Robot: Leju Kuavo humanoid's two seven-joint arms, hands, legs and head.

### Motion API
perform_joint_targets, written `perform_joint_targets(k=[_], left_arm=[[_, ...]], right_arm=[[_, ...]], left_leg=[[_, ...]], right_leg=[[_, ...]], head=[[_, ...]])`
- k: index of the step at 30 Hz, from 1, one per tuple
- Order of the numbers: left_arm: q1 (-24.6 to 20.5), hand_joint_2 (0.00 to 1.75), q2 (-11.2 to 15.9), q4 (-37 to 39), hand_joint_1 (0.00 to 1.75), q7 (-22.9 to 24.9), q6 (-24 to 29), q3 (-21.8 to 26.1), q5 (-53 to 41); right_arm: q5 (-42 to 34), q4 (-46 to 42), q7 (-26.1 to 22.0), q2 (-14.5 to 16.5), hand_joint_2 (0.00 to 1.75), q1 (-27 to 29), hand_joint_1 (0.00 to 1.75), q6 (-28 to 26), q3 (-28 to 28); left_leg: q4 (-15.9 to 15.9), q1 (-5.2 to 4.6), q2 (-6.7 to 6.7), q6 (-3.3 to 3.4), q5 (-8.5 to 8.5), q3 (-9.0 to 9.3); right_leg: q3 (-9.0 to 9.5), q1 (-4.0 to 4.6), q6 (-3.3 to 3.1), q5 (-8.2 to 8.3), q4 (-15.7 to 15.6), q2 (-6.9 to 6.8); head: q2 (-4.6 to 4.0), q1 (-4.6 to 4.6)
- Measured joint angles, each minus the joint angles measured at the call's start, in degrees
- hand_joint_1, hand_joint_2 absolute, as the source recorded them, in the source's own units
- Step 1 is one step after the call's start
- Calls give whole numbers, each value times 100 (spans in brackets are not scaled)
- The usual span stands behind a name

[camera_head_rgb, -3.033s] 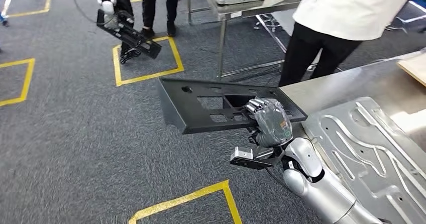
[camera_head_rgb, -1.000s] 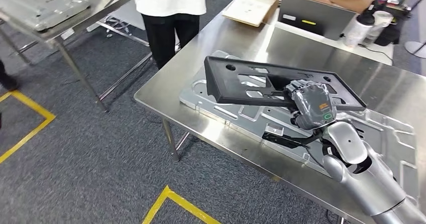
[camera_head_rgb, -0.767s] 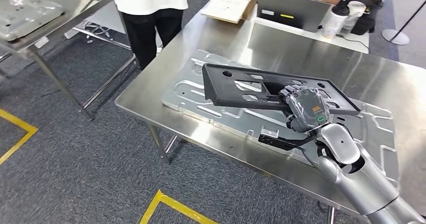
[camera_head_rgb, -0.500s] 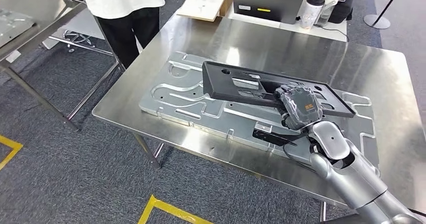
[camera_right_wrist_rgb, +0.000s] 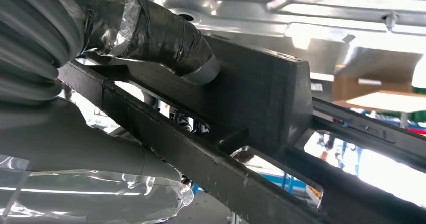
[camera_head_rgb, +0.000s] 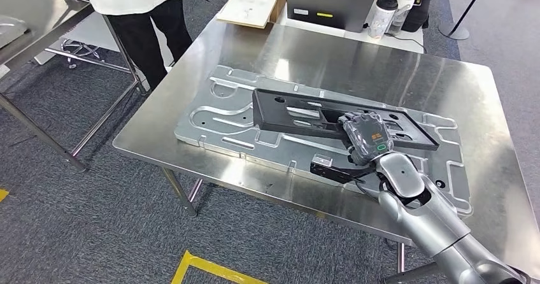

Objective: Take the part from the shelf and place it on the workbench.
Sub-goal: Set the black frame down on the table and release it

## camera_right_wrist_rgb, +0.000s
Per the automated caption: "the brown cardboard box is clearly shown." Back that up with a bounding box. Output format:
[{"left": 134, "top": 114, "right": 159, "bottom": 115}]
[{"left": 333, "top": 48, "right": 423, "bottom": 101}]

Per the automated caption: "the silver stamped metal panel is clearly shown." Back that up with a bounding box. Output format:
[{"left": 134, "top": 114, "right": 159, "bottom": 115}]
[{"left": 131, "top": 0, "right": 426, "bottom": 83}]

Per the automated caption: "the light wooden table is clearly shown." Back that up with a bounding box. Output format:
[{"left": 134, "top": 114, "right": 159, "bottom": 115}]
[{"left": 333, "top": 91, "right": 426, "bottom": 128}]

